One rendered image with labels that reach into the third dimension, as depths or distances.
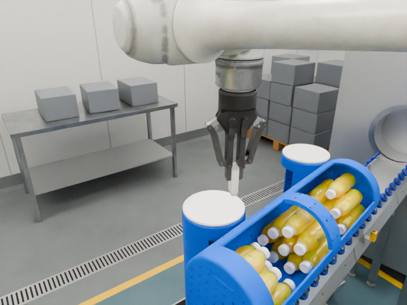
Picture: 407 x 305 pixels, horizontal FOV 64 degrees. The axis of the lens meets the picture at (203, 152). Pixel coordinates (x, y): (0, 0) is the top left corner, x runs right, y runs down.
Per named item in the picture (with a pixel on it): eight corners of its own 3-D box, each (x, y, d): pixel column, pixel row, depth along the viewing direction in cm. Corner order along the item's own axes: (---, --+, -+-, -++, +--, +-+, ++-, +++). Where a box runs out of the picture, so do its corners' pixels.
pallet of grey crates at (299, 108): (347, 150, 453) (364, 63, 405) (310, 164, 412) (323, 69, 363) (282, 126, 543) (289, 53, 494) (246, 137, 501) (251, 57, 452)
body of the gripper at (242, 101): (252, 82, 67) (249, 124, 71) (212, 83, 65) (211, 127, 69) (265, 91, 60) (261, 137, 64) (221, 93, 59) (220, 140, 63)
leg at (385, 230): (376, 284, 235) (397, 212, 209) (373, 288, 231) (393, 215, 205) (367, 279, 239) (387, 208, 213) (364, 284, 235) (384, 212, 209)
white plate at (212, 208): (171, 215, 137) (171, 218, 138) (234, 231, 128) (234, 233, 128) (197, 185, 161) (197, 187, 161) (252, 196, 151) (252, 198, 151)
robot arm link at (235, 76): (210, 54, 64) (209, 84, 66) (221, 62, 56) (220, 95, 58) (254, 53, 65) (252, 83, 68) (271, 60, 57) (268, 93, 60)
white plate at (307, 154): (311, 141, 213) (310, 143, 213) (274, 147, 204) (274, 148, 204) (340, 157, 189) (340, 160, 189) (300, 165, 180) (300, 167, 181)
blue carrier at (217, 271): (369, 227, 145) (390, 173, 132) (253, 372, 88) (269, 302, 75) (311, 199, 162) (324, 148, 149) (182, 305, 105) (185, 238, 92)
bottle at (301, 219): (324, 218, 121) (298, 242, 108) (306, 215, 126) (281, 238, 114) (321, 201, 119) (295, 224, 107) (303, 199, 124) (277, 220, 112)
